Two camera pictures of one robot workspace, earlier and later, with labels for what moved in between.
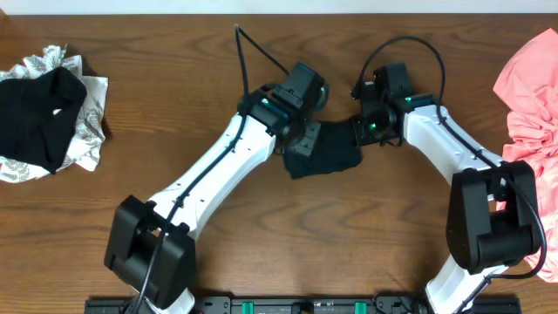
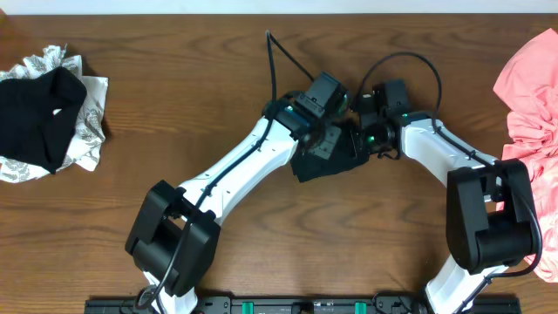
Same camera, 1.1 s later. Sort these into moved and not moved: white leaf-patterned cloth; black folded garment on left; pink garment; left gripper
Moved: left gripper
Not moved: black folded garment on left; pink garment; white leaf-patterned cloth
